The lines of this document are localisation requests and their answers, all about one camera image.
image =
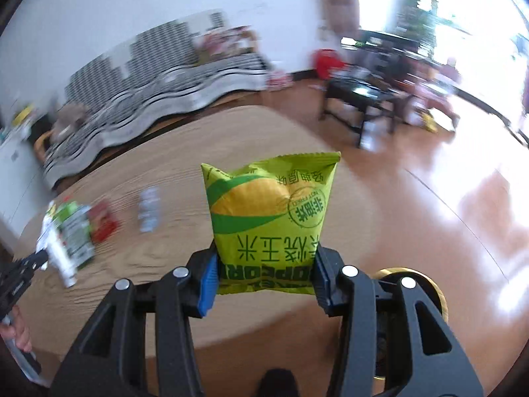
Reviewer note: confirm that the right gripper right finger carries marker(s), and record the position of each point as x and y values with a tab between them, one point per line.
390	329

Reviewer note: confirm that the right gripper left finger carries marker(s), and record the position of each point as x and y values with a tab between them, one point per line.
107	358

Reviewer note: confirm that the red snack wrapper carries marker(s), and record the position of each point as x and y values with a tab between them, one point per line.
103	222

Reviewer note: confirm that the yellow-green popcorn snack bag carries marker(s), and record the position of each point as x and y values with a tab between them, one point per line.
267	219

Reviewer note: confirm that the person's left hand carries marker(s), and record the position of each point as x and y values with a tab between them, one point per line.
17	330

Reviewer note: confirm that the white cabinet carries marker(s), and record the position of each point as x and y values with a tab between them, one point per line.
24	192

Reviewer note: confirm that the crumpled clear plastic bottle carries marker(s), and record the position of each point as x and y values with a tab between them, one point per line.
149	209

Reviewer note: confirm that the yellow box on cabinet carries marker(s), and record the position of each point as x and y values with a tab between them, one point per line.
22	116

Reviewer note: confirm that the beige stuffed toy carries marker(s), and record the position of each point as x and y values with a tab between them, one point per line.
70	118

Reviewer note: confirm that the black white striped sofa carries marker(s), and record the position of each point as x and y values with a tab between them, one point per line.
142	80

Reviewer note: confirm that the pink children's tricycle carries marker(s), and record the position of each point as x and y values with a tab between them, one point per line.
436	84

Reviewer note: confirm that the black coffee table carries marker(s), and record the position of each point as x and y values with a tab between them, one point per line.
379	82

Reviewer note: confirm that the red bag on floor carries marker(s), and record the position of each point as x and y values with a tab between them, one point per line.
326	61

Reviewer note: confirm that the potted green plant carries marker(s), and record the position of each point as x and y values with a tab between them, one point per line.
417	20

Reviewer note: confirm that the pink floral cushion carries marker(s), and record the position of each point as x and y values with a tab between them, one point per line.
223	43

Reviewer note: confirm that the patterned window curtain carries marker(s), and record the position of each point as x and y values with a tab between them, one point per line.
342	17

